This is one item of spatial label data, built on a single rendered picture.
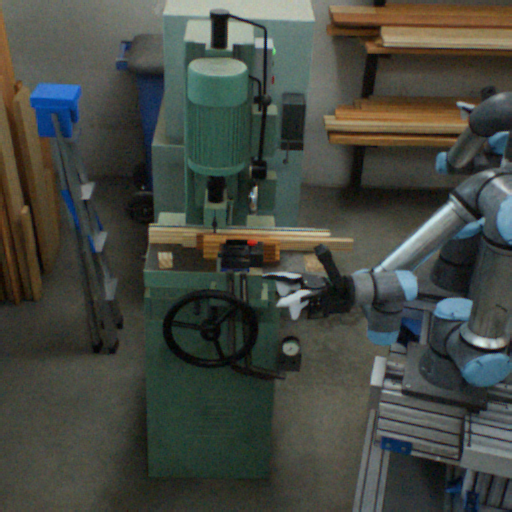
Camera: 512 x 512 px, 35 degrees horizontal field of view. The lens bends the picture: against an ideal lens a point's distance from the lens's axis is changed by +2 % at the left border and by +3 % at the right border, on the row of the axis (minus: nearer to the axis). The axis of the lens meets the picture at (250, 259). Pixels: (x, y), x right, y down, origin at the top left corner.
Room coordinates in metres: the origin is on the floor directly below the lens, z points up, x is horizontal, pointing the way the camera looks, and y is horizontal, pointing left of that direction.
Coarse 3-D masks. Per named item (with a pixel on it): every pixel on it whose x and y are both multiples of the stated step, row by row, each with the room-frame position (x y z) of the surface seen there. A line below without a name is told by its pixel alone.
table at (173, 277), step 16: (176, 256) 2.17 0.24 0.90; (192, 256) 2.18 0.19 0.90; (288, 256) 2.21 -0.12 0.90; (144, 272) 2.08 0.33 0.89; (160, 272) 2.08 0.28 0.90; (176, 272) 2.08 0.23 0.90; (192, 272) 2.08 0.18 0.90; (208, 272) 2.09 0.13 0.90; (272, 272) 2.11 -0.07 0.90; (304, 272) 2.11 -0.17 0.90; (320, 272) 2.12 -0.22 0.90; (208, 288) 2.08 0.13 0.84; (272, 288) 2.09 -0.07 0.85; (224, 304) 1.99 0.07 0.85; (256, 304) 1.99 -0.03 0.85
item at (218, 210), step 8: (224, 192) 2.31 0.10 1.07; (224, 200) 2.25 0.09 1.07; (208, 208) 2.20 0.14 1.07; (216, 208) 2.20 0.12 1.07; (224, 208) 2.20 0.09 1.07; (208, 216) 2.20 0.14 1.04; (216, 216) 2.20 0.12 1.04; (224, 216) 2.20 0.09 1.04; (208, 224) 2.20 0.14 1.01; (224, 224) 2.20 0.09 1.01
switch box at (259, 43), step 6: (258, 42) 2.57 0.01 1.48; (270, 42) 2.58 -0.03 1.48; (258, 48) 2.52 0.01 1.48; (270, 48) 2.52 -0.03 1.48; (258, 54) 2.52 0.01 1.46; (270, 54) 2.52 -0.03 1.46; (258, 60) 2.52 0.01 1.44; (270, 60) 2.52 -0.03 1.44; (258, 66) 2.52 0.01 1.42; (270, 66) 2.52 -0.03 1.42; (258, 72) 2.52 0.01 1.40; (270, 72) 2.52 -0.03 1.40; (258, 78) 2.52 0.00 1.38; (270, 78) 2.52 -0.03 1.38; (270, 84) 2.52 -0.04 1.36; (270, 90) 2.53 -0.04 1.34
